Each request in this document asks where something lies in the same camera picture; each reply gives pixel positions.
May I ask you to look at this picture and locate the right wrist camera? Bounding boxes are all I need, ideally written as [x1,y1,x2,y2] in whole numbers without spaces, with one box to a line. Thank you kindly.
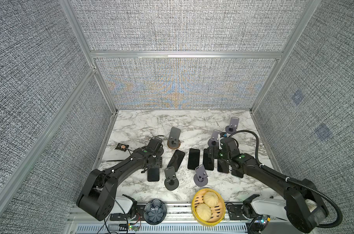
[220,137,240,157]

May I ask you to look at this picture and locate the purple phone stand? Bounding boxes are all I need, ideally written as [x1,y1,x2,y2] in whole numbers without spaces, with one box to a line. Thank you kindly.
[193,164,209,187]
[225,117,239,135]

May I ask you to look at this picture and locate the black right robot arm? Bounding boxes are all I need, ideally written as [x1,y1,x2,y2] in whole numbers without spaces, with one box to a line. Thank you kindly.
[207,137,329,233]

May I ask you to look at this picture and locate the upper steamed bun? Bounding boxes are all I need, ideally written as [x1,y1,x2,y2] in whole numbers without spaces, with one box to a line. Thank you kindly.
[203,191,219,208]

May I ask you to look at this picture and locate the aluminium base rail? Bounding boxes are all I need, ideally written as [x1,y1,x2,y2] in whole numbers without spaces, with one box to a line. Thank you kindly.
[63,202,299,234]

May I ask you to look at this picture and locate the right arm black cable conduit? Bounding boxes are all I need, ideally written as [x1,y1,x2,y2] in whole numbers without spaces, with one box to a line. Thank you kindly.
[228,130,343,229]

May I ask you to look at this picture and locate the phone with reflective screen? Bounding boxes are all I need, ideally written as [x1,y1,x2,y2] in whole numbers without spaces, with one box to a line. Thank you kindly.
[203,148,215,171]

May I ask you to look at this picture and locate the lower steamed bun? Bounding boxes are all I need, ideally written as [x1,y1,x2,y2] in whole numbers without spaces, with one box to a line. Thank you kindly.
[195,203,212,221]

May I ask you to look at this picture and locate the green edged phone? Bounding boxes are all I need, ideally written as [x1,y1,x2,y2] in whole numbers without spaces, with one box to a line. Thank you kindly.
[231,170,244,178]

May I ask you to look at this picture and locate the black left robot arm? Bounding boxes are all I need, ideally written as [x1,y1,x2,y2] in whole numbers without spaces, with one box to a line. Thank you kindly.
[76,146,164,221]

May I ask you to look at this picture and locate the purple front phone stand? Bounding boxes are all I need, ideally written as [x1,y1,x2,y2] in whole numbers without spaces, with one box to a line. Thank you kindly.
[193,164,209,187]

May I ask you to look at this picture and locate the dark front phone stand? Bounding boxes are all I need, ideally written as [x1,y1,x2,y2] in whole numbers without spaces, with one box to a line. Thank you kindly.
[164,166,179,191]

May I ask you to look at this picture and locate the wooden base phone stand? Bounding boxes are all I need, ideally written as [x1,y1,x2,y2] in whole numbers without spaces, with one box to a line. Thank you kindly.
[167,127,181,150]

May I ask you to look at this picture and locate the bamboo steamer basket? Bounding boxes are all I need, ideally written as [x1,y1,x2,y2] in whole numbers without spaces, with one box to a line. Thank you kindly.
[191,188,226,227]

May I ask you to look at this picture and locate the dark flower shaped dish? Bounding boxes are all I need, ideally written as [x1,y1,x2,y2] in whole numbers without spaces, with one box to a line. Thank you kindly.
[143,199,167,225]

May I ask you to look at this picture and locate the black snack packet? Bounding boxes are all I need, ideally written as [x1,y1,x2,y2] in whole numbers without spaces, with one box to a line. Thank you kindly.
[115,143,129,152]

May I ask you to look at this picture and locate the steamed bun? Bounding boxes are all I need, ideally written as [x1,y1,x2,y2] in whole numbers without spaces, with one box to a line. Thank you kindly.
[203,191,219,208]
[195,203,212,221]

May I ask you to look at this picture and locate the purple stand back right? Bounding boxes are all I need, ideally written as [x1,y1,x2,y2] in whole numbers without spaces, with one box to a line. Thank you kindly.
[208,130,222,147]

